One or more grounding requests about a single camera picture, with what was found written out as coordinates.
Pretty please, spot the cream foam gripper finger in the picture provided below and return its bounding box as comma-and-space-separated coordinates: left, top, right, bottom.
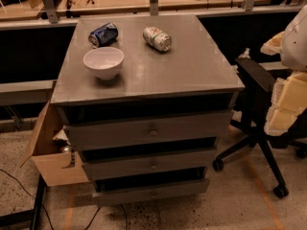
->
264, 71, 307, 136
260, 32, 284, 56

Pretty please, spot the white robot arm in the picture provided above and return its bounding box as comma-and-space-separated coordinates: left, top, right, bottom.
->
261, 5, 307, 136

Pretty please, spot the blue pepsi can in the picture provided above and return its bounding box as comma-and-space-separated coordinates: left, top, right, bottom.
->
88, 22, 118, 48

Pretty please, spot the silver can in box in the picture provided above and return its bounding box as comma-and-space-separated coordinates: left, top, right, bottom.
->
60, 146, 73, 153

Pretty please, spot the black office chair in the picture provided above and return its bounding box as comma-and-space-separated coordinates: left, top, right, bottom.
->
212, 57, 307, 198

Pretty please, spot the grey drawer cabinet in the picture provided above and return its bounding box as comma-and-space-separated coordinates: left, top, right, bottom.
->
51, 15, 244, 206

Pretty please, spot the white bowl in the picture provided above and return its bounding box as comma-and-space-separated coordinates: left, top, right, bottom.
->
83, 47, 124, 80

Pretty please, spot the cardboard box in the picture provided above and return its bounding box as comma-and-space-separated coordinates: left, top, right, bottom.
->
20, 103, 88, 186

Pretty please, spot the black metal stand leg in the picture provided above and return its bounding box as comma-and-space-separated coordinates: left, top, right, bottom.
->
0, 176, 46, 230

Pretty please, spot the wooden workbench with rail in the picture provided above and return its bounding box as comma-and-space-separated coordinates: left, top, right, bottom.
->
0, 0, 306, 30

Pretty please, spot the black floor cable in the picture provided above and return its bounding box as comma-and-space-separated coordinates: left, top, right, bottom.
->
0, 168, 56, 230

